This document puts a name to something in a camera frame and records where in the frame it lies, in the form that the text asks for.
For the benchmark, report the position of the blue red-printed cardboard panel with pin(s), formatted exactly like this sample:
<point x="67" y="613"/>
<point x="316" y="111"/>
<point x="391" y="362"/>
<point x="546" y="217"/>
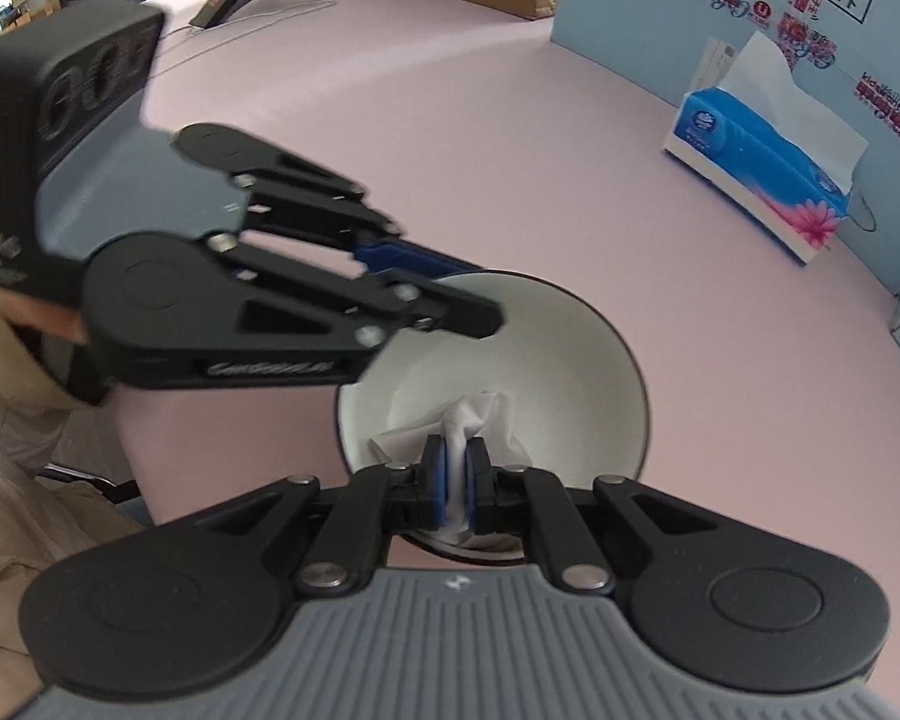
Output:
<point x="645" y="7"/>

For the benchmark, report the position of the white ceramic bowl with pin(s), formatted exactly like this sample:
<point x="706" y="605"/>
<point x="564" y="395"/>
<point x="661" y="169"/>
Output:
<point x="570" y="360"/>

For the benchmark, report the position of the white paper label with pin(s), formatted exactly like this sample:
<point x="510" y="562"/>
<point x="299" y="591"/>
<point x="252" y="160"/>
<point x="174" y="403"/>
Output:
<point x="712" y="64"/>

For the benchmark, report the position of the beige jacket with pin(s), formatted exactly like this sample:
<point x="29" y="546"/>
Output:
<point x="15" y="615"/>

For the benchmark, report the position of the white tissue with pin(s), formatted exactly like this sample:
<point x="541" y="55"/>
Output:
<point x="480" y="412"/>

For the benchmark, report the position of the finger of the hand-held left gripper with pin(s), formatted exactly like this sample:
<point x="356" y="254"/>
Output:
<point x="465" y="311"/>
<point x="412" y="259"/>

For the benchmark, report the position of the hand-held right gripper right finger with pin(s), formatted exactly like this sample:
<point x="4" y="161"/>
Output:
<point x="474" y="484"/>

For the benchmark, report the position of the blue tissue box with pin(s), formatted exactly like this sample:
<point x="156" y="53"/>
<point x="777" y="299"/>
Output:
<point x="750" y="154"/>

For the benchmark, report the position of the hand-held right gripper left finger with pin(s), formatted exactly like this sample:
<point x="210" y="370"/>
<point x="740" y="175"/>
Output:
<point x="436" y="484"/>

